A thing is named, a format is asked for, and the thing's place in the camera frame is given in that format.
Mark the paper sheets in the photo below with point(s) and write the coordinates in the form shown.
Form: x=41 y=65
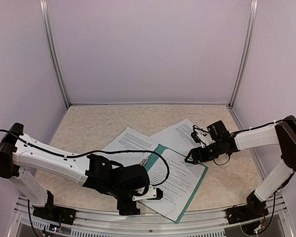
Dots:
x=172 y=182

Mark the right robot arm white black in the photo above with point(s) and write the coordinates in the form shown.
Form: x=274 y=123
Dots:
x=276 y=140

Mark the dark teal folder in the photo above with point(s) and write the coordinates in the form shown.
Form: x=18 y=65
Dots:
x=185 y=177

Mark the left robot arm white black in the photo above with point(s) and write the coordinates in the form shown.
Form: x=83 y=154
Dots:
x=19 y=152

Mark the printed paper sheet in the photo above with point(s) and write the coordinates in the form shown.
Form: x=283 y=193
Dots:
x=130 y=139
x=177 y=137

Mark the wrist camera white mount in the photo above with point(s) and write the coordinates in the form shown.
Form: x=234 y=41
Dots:
x=201 y=136
x=153 y=193

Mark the right aluminium frame post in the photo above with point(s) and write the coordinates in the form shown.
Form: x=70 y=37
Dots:
x=245 y=52

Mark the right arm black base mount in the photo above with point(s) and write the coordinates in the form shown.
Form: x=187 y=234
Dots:
x=246 y=209

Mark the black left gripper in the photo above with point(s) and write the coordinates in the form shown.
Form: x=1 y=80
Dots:
x=128 y=210

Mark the front aluminium rail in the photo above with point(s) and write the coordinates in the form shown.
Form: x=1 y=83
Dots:
x=92 y=223

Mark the aluminium frame post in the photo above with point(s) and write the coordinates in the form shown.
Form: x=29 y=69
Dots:
x=52 y=51
x=245 y=52

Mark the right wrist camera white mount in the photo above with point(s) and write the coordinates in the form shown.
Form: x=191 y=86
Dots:
x=201 y=136

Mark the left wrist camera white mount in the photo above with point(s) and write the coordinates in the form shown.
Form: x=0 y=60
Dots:
x=153 y=193

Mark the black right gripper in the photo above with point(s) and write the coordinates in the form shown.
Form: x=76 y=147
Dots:
x=195 y=151

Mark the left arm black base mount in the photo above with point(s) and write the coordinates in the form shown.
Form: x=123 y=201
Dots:
x=50 y=211

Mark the left aluminium frame post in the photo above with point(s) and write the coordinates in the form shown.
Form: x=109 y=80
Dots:
x=52 y=51

